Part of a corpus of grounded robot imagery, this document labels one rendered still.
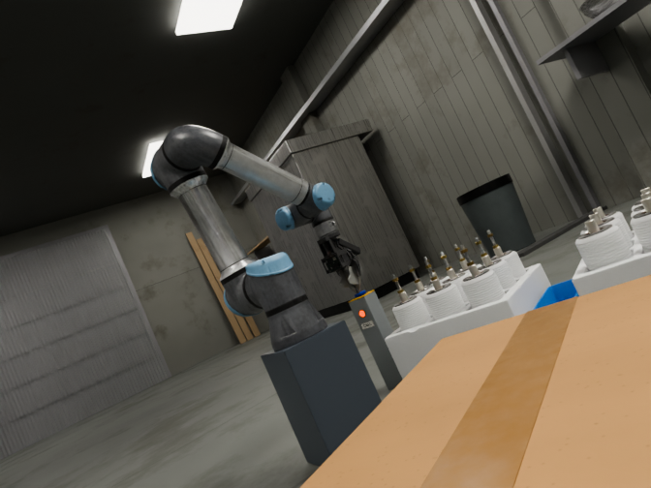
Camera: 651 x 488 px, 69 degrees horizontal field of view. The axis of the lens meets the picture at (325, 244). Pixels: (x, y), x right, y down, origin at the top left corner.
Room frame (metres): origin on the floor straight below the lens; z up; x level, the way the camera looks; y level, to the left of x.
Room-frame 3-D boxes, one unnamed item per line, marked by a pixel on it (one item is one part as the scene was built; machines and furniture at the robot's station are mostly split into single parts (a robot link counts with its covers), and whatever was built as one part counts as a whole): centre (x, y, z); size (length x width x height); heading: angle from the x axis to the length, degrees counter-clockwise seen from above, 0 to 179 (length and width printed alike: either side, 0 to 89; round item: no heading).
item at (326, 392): (1.23, 0.16, 0.15); 0.18 x 0.18 x 0.30; 30
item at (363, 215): (5.76, -0.19, 0.95); 1.50 x 1.14 x 1.91; 30
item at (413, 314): (1.44, -0.15, 0.16); 0.10 x 0.10 x 0.18
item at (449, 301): (1.36, -0.24, 0.16); 0.10 x 0.10 x 0.18
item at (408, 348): (1.46, -0.31, 0.09); 0.39 x 0.39 x 0.18; 53
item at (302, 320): (1.23, 0.16, 0.35); 0.15 x 0.15 x 0.10
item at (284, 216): (1.48, 0.04, 0.64); 0.11 x 0.11 x 0.08; 41
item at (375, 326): (1.57, -0.04, 0.16); 0.07 x 0.07 x 0.31; 53
